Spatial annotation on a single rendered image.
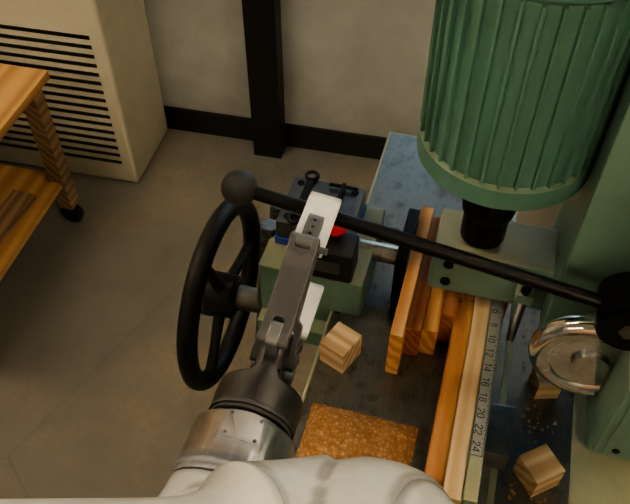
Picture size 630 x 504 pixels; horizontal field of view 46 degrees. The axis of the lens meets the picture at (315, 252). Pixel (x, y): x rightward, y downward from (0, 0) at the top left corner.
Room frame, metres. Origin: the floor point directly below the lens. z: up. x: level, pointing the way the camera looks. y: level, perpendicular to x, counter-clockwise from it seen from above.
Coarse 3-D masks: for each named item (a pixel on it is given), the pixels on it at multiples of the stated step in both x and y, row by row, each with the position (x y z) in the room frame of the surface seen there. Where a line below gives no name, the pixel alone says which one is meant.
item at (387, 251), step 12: (408, 216) 0.65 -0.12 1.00; (408, 228) 0.63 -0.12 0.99; (360, 240) 0.64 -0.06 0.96; (384, 252) 0.62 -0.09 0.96; (396, 252) 0.62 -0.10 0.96; (408, 252) 0.59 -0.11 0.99; (396, 264) 0.58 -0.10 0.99; (396, 276) 0.58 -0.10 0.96; (396, 288) 0.58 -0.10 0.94; (396, 300) 0.58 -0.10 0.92
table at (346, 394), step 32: (384, 160) 0.86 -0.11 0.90; (416, 160) 0.86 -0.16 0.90; (384, 192) 0.79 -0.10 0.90; (416, 192) 0.79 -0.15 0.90; (448, 192) 0.79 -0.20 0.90; (384, 224) 0.72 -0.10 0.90; (384, 288) 0.61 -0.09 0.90; (320, 320) 0.58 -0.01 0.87; (352, 320) 0.56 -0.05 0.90; (384, 320) 0.56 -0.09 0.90; (384, 352) 0.51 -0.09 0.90; (320, 384) 0.46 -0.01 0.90; (352, 384) 0.46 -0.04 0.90; (384, 384) 0.46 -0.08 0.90; (416, 384) 0.46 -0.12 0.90; (384, 416) 0.42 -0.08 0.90; (416, 416) 0.42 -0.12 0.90; (416, 448) 0.38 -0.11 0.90
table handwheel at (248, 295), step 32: (224, 224) 0.68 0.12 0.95; (256, 224) 0.79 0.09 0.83; (192, 256) 0.63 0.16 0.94; (256, 256) 0.78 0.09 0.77; (192, 288) 0.59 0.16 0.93; (224, 288) 0.66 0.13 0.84; (256, 288) 0.67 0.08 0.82; (192, 320) 0.56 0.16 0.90; (192, 352) 0.54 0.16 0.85; (224, 352) 0.64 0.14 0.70; (192, 384) 0.53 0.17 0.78
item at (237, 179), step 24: (240, 192) 0.49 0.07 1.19; (264, 192) 0.50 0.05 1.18; (384, 240) 0.46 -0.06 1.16; (408, 240) 0.46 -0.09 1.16; (480, 264) 0.44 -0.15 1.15; (504, 264) 0.44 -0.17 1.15; (552, 288) 0.42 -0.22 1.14; (576, 288) 0.42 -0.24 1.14; (600, 288) 0.43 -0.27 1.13; (624, 288) 0.41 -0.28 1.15; (600, 312) 0.40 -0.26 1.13; (624, 312) 0.39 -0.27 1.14; (600, 336) 0.39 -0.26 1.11; (624, 336) 0.39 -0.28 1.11
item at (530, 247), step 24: (456, 216) 0.61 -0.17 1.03; (456, 240) 0.57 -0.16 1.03; (504, 240) 0.57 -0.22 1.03; (528, 240) 0.57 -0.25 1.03; (552, 240) 0.57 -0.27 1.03; (432, 264) 0.56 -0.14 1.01; (456, 264) 0.55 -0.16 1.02; (528, 264) 0.54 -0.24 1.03; (552, 264) 0.54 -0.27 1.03; (456, 288) 0.55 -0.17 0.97; (480, 288) 0.54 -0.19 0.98; (504, 288) 0.54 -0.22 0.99
